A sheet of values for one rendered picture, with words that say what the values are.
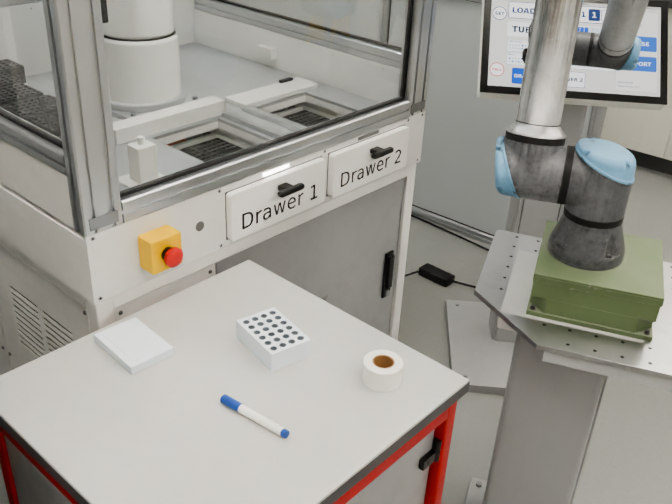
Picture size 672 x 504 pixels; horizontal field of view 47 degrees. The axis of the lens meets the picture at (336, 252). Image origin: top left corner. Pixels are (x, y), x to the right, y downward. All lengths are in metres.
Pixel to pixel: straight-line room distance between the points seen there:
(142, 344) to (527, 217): 1.46
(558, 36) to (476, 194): 1.96
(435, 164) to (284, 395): 2.29
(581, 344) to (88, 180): 0.96
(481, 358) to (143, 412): 1.58
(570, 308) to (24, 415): 1.02
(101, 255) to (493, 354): 1.60
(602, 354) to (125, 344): 0.88
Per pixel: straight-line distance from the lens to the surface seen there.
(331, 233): 1.95
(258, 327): 1.43
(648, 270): 1.66
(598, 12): 2.41
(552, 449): 1.85
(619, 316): 1.60
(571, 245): 1.60
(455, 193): 3.48
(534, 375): 1.73
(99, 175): 1.42
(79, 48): 1.34
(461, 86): 3.33
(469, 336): 2.78
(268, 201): 1.69
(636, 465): 2.51
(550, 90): 1.54
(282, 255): 1.84
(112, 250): 1.49
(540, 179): 1.54
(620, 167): 1.54
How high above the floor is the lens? 1.63
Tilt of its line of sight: 30 degrees down
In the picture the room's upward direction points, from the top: 3 degrees clockwise
